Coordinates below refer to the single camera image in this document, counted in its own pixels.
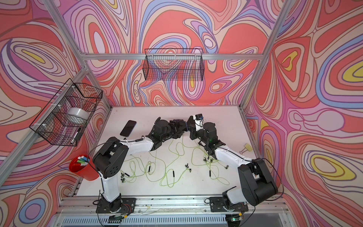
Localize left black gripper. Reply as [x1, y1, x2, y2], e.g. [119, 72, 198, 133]
[160, 120, 185, 143]

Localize green earphones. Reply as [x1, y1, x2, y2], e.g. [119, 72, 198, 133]
[158, 135, 192, 188]
[140, 148, 174, 187]
[120, 157, 146, 183]
[182, 135, 230, 186]
[203, 151, 229, 169]

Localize black phone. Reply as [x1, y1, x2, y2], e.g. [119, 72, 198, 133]
[120, 120, 137, 137]
[186, 116, 195, 131]

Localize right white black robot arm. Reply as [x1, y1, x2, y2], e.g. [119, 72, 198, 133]
[187, 120, 278, 206]

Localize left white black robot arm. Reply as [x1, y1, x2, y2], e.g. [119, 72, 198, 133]
[93, 117, 188, 203]

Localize yellow binder clip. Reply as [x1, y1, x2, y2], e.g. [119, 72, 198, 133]
[240, 143, 253, 154]

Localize black marker in basket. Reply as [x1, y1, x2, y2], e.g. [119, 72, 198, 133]
[73, 128, 82, 142]

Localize white tape roll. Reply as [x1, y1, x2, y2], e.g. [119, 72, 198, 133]
[66, 107, 89, 122]

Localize red cup with markers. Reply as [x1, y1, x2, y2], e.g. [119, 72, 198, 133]
[69, 154, 99, 181]

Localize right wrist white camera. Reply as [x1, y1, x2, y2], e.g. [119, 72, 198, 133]
[193, 114, 204, 131]

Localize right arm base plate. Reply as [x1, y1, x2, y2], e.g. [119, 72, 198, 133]
[205, 196, 249, 213]

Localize back black wire basket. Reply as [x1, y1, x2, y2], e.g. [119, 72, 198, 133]
[142, 48, 205, 82]

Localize black wire basket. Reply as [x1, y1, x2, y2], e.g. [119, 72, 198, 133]
[142, 48, 205, 82]
[29, 79, 103, 147]

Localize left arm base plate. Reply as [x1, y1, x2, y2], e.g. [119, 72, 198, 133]
[93, 198, 136, 215]

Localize left black wire basket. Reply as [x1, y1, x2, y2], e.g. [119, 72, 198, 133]
[29, 79, 103, 147]

